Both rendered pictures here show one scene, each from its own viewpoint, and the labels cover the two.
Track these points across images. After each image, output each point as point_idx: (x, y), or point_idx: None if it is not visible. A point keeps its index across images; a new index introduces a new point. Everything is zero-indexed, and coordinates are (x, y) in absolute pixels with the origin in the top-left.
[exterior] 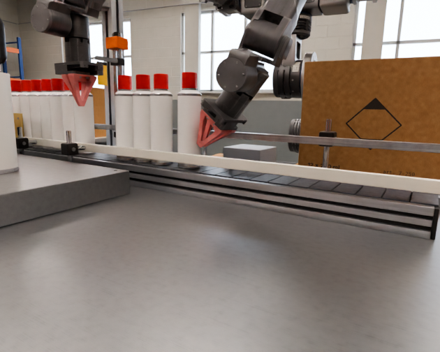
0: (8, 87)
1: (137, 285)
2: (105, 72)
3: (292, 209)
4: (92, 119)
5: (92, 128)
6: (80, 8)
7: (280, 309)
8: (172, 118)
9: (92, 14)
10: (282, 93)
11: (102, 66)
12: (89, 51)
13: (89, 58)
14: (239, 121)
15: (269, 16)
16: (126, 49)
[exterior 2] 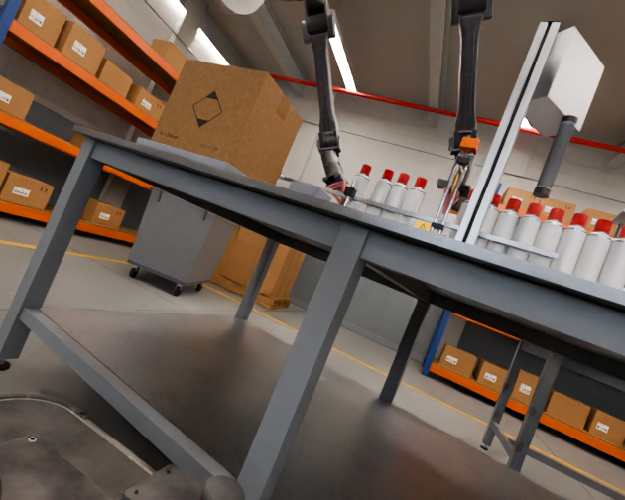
0: (438, 218)
1: None
2: (455, 178)
3: None
4: (454, 221)
5: (451, 229)
6: (535, 120)
7: None
8: (371, 194)
9: (450, 151)
10: (280, 0)
11: (437, 180)
12: (449, 174)
13: (447, 179)
14: (325, 183)
15: (332, 131)
16: (460, 147)
